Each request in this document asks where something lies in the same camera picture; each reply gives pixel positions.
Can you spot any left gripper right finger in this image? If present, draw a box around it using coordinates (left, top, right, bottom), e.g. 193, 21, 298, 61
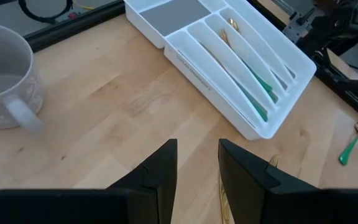
218, 138, 358, 224

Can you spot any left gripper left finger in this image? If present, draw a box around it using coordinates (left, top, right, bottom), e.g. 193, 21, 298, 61
0, 138, 178, 224

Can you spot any gold knife green handle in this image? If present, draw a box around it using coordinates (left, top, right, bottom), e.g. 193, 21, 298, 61
218, 154, 280, 224
199, 42, 269, 123

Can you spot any gold fork green handle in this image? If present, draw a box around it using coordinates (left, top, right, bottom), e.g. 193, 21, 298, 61
227, 17, 240, 33
241, 58, 275, 93
219, 28, 280, 105
338, 113, 358, 166

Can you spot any grey power strip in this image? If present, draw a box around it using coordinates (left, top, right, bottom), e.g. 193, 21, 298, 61
54, 9, 85, 23

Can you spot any white cutlery organizer tray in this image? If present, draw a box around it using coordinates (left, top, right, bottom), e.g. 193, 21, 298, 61
123, 0, 318, 141

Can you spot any coiled black cable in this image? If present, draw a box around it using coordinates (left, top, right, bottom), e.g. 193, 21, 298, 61
17, 0, 74, 25

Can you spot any yellow extension cable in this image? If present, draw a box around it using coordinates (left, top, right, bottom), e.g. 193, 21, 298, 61
73, 1, 96, 10

